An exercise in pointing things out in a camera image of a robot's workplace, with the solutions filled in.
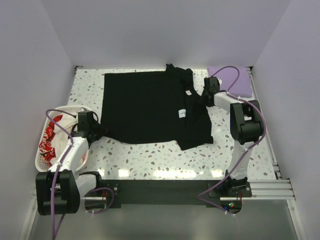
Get black t shirt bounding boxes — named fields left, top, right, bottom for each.
left=100, top=64, right=214, bottom=150

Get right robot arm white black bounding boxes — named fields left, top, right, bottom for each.
left=199, top=76, right=266, bottom=197

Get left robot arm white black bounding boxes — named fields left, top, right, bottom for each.
left=35, top=109, right=107, bottom=216

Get folded purple t shirt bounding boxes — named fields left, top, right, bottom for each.
left=207, top=66, right=253, bottom=98

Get white red printed t shirt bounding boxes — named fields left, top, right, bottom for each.
left=38, top=111, right=78, bottom=168

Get white plastic laundry basket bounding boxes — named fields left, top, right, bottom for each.
left=35, top=105, right=91, bottom=172

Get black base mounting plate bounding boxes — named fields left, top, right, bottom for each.
left=85, top=179, right=253, bottom=213

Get aluminium frame rail right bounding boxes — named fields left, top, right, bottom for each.
left=246, top=66, right=283, bottom=180

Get aluminium frame rail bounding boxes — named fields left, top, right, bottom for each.
left=246, top=66, right=283, bottom=180
left=250, top=179, right=296, bottom=200

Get aluminium frame rail front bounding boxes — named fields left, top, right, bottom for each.
left=250, top=179, right=296, bottom=200

